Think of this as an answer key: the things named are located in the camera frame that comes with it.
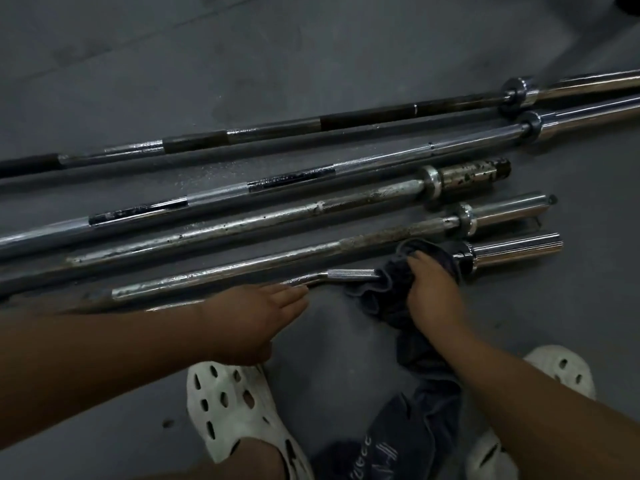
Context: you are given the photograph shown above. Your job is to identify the person's left hand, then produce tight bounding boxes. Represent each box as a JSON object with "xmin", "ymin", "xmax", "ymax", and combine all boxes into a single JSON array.
[{"xmin": 200, "ymin": 284, "xmax": 310, "ymax": 367}]

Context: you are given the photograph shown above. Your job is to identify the person's right hand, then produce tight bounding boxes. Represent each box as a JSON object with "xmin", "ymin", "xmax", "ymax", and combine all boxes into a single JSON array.
[{"xmin": 406, "ymin": 251, "xmax": 467, "ymax": 336}]

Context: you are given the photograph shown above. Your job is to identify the chrome curl bar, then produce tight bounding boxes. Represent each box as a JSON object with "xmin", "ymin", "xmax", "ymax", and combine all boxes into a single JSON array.
[{"xmin": 142, "ymin": 233, "xmax": 565, "ymax": 313}]

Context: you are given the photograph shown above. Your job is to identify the dark grey towel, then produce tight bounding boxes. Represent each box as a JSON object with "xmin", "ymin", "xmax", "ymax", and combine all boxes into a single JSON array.
[{"xmin": 309, "ymin": 238, "xmax": 464, "ymax": 480}]

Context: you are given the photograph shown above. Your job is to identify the person's left forearm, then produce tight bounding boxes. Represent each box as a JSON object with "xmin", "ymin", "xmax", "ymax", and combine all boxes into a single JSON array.
[{"xmin": 0, "ymin": 304, "xmax": 216, "ymax": 449}]

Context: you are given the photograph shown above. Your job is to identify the person's right forearm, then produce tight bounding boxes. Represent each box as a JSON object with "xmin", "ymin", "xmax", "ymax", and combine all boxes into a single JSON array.
[{"xmin": 429, "ymin": 315, "xmax": 640, "ymax": 480}]

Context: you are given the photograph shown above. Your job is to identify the rusty barbell with corroded sleeve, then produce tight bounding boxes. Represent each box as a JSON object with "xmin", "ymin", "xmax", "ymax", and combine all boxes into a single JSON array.
[{"xmin": 0, "ymin": 158, "xmax": 512, "ymax": 296}]

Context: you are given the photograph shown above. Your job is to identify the short barbell with chrome sleeve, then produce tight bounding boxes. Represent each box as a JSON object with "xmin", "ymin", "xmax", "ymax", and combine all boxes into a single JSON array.
[{"xmin": 85, "ymin": 193, "xmax": 559, "ymax": 302}]

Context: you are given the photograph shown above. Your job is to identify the long chrome barbell black tape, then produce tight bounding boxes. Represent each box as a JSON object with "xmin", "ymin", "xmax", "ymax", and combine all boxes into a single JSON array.
[{"xmin": 0, "ymin": 94, "xmax": 640, "ymax": 260}]

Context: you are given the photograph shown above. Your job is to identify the white perforated left clog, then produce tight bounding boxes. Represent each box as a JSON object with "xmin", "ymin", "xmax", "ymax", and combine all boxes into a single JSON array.
[{"xmin": 186, "ymin": 361, "xmax": 314, "ymax": 480}]

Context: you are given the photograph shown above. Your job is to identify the white perforated clog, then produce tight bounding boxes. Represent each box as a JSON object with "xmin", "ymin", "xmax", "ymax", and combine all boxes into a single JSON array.
[
  {"xmin": 186, "ymin": 361, "xmax": 314, "ymax": 480},
  {"xmin": 465, "ymin": 345, "xmax": 597, "ymax": 480}
]

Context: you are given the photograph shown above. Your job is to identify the barbell with black grip bands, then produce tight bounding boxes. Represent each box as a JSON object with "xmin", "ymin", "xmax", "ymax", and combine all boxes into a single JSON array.
[{"xmin": 0, "ymin": 69, "xmax": 640, "ymax": 179}]

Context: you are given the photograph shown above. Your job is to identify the white perforated right clog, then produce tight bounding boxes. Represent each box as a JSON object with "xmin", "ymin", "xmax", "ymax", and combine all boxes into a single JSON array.
[{"xmin": 465, "ymin": 345, "xmax": 597, "ymax": 480}]

